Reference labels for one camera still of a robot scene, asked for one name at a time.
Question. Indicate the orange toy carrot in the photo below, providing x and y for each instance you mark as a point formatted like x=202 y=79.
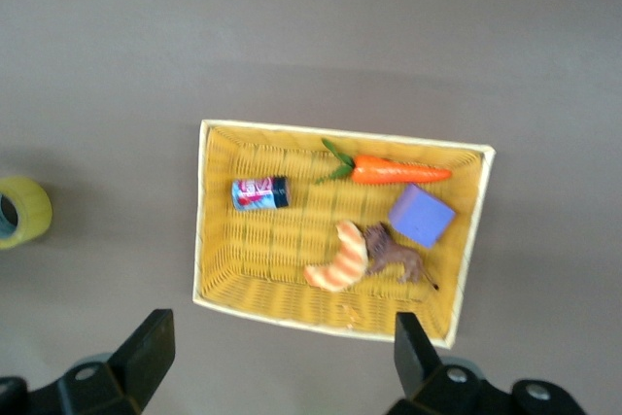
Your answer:
x=393 y=173

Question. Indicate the purple foam cube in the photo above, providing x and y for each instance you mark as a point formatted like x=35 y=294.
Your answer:
x=420 y=216

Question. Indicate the striped toy croissant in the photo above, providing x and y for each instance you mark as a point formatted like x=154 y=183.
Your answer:
x=347 y=264

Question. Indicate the brown toy lion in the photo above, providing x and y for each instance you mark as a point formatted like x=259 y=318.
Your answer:
x=393 y=257

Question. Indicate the small jar with black lid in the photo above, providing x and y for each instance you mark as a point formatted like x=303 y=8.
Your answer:
x=257 y=193

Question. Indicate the clear packing tape roll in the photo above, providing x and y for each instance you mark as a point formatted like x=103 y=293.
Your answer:
x=31 y=211

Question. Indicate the yellow woven basket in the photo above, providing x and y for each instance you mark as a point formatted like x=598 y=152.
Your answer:
x=291 y=240

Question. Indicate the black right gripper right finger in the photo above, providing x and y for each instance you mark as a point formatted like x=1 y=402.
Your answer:
x=437 y=381

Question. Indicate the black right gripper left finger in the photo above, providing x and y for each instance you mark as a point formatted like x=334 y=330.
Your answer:
x=126 y=366

